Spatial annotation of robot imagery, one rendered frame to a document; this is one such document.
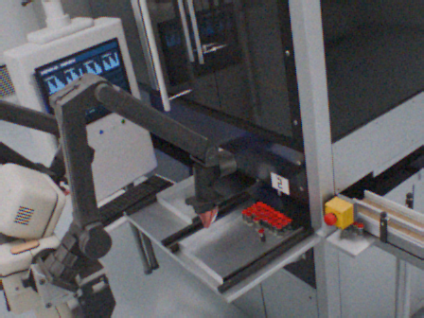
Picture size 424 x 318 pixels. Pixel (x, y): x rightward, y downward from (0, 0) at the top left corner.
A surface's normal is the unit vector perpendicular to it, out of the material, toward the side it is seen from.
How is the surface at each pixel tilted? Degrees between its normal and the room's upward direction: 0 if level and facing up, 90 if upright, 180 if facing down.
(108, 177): 90
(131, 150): 90
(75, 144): 93
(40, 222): 90
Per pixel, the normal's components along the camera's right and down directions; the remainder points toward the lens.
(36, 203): 0.55, 0.31
